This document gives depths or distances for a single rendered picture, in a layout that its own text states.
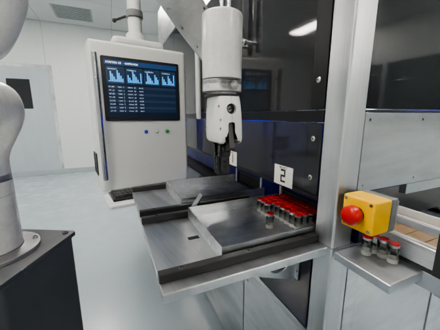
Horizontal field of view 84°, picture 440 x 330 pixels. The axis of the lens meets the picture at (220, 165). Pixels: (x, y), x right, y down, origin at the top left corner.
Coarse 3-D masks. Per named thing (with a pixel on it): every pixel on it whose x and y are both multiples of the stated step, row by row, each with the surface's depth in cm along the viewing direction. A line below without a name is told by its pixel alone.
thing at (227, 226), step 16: (192, 208) 77; (208, 208) 79; (224, 208) 81; (240, 208) 84; (256, 208) 84; (208, 224) 72; (224, 224) 72; (240, 224) 72; (256, 224) 72; (208, 240) 61; (224, 240) 62; (240, 240) 62; (256, 240) 56; (272, 240) 58
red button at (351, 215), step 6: (342, 210) 50; (348, 210) 49; (354, 210) 48; (360, 210) 49; (342, 216) 50; (348, 216) 49; (354, 216) 48; (360, 216) 48; (348, 222) 49; (354, 222) 48; (360, 222) 49
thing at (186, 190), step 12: (180, 180) 109; (192, 180) 111; (204, 180) 114; (216, 180) 116; (228, 180) 119; (180, 192) 101; (192, 192) 101; (204, 192) 101; (216, 192) 101; (228, 192) 90; (240, 192) 93; (252, 192) 95; (264, 192) 97
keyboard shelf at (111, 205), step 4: (104, 196) 121; (108, 196) 120; (108, 200) 114; (112, 200) 114; (124, 200) 114; (128, 200) 114; (132, 200) 114; (108, 204) 110; (112, 204) 109; (116, 204) 109; (120, 204) 110; (124, 204) 111; (128, 204) 112; (132, 204) 113; (112, 208) 108; (116, 208) 109
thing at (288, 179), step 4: (276, 164) 75; (276, 168) 75; (280, 168) 73; (284, 168) 72; (288, 168) 70; (292, 168) 69; (276, 172) 75; (280, 172) 74; (288, 172) 70; (292, 172) 69; (276, 176) 76; (288, 176) 70; (292, 176) 69; (276, 180) 76; (284, 180) 72; (288, 180) 71; (292, 180) 69; (280, 184) 74; (284, 184) 72; (288, 184) 71; (292, 184) 69
